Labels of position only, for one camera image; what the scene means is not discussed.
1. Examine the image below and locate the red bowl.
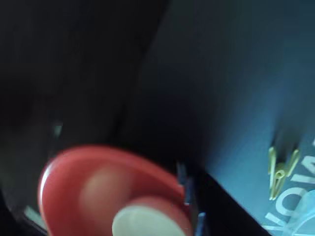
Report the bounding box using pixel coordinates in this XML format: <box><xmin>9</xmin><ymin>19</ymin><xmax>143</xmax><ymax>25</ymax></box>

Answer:
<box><xmin>38</xmin><ymin>145</ymin><xmax>195</xmax><ymax>236</ymax></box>

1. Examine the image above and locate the clear plastic container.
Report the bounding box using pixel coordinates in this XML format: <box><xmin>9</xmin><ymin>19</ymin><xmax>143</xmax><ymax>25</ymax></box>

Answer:
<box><xmin>278</xmin><ymin>189</ymin><xmax>315</xmax><ymax>236</ymax></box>

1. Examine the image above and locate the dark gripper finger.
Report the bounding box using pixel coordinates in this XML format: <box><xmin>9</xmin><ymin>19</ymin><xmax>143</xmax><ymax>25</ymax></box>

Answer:
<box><xmin>0</xmin><ymin>188</ymin><xmax>50</xmax><ymax>236</ymax></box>

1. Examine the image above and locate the grey mat with WOWROBO print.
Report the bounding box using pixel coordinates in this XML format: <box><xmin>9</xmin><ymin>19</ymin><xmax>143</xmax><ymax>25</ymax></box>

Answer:
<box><xmin>137</xmin><ymin>0</ymin><xmax>315</xmax><ymax>236</ymax></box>

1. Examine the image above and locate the purple padded gripper finger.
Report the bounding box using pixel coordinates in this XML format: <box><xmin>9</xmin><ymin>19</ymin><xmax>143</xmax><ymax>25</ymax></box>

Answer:
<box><xmin>176</xmin><ymin>161</ymin><xmax>269</xmax><ymax>236</ymax></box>

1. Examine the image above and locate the yellow wire clip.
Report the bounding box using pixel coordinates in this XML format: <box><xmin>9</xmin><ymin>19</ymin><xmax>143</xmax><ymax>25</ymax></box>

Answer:
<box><xmin>267</xmin><ymin>147</ymin><xmax>300</xmax><ymax>201</ymax></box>

